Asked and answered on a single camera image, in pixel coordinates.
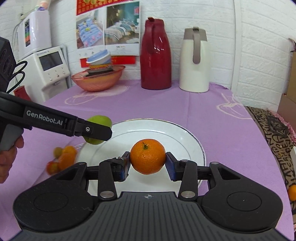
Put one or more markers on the brown longan fruit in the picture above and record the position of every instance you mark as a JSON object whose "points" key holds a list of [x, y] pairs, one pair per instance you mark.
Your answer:
{"points": [[57, 152]]}

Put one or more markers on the large orange with stem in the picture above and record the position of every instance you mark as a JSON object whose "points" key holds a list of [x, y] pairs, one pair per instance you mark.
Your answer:
{"points": [[147, 156]]}

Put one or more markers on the orange glass bowl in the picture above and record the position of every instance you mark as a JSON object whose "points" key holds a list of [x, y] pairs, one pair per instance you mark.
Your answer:
{"points": [[95, 80]]}

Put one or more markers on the person's left hand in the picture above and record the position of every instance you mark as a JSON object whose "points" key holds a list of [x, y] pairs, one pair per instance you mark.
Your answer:
{"points": [[8, 157]]}

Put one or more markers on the small yellow orange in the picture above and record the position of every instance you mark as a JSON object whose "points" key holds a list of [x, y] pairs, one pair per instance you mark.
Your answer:
{"points": [[69, 151]]}

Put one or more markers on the purple tablecloth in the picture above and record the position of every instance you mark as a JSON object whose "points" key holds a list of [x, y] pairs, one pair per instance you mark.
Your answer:
{"points": [[217, 118]]}

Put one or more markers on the red tomato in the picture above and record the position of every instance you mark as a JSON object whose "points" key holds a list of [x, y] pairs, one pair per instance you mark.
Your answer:
{"points": [[52, 168]]}

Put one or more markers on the white wall water purifier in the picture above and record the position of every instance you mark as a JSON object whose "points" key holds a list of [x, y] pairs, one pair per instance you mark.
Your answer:
{"points": [[34, 33]]}

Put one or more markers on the stack of small bowls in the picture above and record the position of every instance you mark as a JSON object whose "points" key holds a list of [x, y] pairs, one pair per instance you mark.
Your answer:
{"points": [[99, 63]]}

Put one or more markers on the bedding wall calendar poster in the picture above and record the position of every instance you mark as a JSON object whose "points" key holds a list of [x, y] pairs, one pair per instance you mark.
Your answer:
{"points": [[108, 30]]}

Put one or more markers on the cardboard boxes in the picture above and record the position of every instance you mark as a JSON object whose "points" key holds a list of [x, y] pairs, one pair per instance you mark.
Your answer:
{"points": [[286, 108]]}

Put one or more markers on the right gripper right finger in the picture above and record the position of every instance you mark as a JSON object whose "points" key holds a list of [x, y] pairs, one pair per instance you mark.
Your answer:
{"points": [[189, 173]]}

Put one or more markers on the red thermos jug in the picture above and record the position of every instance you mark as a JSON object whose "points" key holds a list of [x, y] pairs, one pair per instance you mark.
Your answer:
{"points": [[155, 56]]}

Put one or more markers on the orange on sofa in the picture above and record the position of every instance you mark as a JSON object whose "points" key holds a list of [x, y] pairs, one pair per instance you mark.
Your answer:
{"points": [[292, 193]]}

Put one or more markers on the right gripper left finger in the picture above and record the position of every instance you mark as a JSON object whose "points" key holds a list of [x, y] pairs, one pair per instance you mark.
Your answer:
{"points": [[107, 173]]}

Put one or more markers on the red vase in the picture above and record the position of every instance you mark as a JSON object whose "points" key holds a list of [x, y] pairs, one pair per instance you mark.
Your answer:
{"points": [[21, 93]]}

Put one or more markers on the green apple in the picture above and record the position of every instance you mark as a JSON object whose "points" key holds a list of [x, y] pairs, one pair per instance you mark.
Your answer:
{"points": [[102, 120]]}

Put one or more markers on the white porcelain plate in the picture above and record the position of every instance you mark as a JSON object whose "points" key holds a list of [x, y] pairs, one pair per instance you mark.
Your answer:
{"points": [[174, 138]]}

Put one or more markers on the patterned brown sofa cover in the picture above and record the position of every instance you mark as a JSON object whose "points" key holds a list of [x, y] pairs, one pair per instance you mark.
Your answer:
{"points": [[278, 138]]}

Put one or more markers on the white thermos jug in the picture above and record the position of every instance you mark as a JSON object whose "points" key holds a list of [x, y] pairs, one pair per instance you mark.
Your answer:
{"points": [[195, 61]]}

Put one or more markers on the white machine with screen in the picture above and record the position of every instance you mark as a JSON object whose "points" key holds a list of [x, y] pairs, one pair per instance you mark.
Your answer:
{"points": [[46, 74]]}

